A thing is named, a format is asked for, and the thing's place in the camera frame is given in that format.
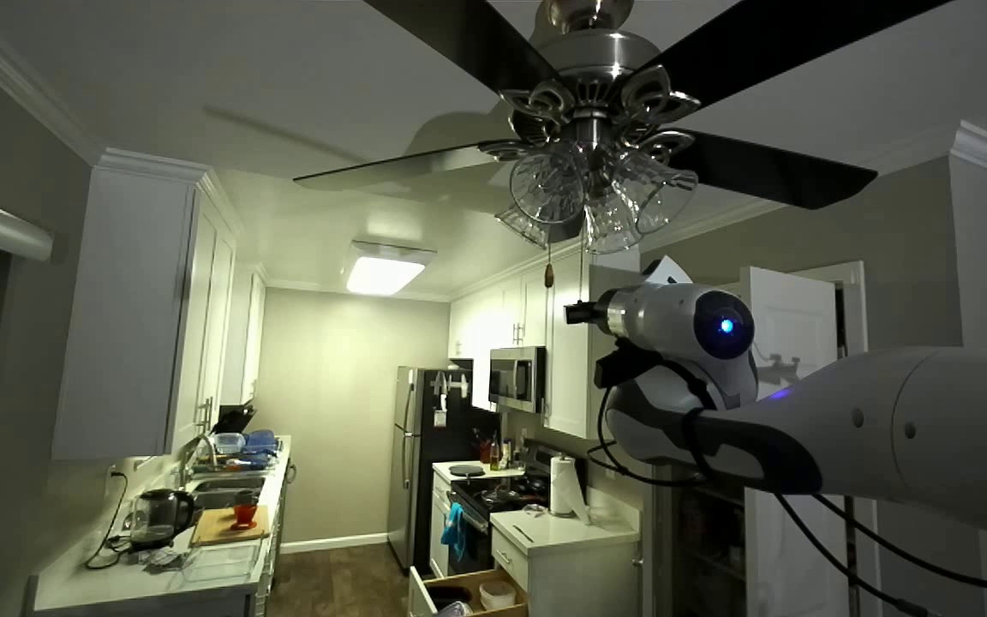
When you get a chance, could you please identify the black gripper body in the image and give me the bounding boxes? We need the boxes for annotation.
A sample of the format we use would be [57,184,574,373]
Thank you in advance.
[586,290,639,335]

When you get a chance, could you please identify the white upper cabinets with microwave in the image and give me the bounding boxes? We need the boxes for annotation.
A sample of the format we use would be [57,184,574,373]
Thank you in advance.
[441,240,649,442]

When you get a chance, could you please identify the black built-in microwave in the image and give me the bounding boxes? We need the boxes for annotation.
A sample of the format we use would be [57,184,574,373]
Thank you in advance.
[485,342,550,420]

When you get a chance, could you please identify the clear glass light shade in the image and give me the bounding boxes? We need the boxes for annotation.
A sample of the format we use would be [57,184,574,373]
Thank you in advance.
[581,150,694,258]
[491,199,559,250]
[499,144,593,235]

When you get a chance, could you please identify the white paper towel roll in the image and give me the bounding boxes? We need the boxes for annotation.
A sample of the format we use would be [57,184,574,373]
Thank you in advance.
[544,451,589,520]

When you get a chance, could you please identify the black door hook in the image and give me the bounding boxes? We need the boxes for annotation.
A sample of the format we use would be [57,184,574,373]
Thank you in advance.
[749,351,810,387]

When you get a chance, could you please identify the white panel door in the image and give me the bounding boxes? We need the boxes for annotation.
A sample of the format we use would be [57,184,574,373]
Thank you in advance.
[735,262,869,617]

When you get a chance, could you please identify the white and black stove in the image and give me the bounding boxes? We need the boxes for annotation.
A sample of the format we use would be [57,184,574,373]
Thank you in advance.
[425,455,550,584]

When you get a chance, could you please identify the rectangular kitchen ceiling light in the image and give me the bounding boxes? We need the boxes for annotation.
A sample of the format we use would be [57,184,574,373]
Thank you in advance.
[340,237,434,301]

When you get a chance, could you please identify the dark refrigerator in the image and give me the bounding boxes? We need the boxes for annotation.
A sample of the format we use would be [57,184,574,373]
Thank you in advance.
[385,359,505,576]

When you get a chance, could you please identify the dark ceiling fan blade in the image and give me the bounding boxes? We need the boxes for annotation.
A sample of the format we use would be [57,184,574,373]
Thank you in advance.
[358,0,574,102]
[288,136,521,191]
[665,126,882,213]
[626,0,956,116]

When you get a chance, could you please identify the short white counter cabinet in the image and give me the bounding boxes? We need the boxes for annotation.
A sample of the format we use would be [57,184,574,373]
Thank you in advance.
[485,503,649,617]

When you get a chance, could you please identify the silver ceiling fan motor housing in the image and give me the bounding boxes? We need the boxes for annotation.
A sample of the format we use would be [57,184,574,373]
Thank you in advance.
[505,0,708,165]

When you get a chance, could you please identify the open wooden drawer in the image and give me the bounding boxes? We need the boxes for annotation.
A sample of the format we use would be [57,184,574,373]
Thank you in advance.
[404,564,534,617]

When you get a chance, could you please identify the small white upper cabinet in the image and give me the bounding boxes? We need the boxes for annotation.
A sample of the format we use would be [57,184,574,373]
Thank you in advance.
[215,263,269,406]

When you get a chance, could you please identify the blue dish stack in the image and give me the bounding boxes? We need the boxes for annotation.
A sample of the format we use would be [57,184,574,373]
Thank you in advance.
[208,428,281,473]

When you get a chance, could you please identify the dark box under cabinet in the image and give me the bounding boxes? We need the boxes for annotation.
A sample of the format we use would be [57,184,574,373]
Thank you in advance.
[213,399,259,436]

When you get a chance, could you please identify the wooden cutting board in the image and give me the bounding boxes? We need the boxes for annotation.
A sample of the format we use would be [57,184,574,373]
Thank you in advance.
[186,503,276,548]

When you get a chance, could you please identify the dark metal pot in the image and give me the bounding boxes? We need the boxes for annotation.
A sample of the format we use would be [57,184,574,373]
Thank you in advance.
[120,488,207,548]

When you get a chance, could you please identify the large white upper kitchen cabinet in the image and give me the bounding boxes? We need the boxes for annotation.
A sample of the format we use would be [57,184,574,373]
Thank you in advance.
[47,150,232,463]

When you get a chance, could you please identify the long white kitchen counter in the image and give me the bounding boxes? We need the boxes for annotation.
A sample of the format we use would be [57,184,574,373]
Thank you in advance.
[26,431,299,617]

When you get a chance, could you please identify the short pull chain wooden knob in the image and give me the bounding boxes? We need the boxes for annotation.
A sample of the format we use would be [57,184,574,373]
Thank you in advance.
[539,220,559,291]

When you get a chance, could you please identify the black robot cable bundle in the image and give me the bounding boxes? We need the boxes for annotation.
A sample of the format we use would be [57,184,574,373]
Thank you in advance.
[593,340,987,617]

